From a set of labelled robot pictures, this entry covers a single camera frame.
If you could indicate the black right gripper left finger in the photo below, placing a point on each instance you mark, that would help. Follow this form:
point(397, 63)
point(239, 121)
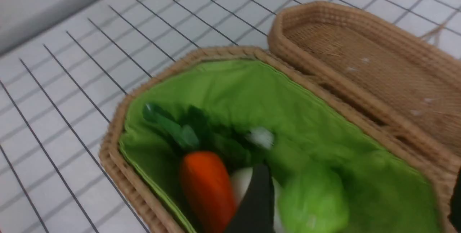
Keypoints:
point(255, 213)

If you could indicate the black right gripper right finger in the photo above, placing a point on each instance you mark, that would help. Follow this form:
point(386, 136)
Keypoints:
point(454, 216)

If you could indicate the orange carrot with leaves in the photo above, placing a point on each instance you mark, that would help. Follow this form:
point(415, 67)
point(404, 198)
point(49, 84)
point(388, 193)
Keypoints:
point(209, 152)

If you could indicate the light green chayote gourd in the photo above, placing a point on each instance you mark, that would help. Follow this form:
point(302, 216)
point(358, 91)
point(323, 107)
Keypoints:
point(314, 201)

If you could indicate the white radish with leaves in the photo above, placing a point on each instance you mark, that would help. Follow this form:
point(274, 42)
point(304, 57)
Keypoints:
point(263, 140)

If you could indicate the woven wicker basket green lining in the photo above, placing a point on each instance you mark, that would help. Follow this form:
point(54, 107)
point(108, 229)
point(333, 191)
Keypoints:
point(394, 183)

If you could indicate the woven wicker basket lid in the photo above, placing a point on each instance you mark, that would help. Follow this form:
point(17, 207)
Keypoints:
point(400, 78)

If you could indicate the white black grid tablecloth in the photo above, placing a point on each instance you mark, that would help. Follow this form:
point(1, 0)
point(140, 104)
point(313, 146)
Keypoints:
point(60, 91)

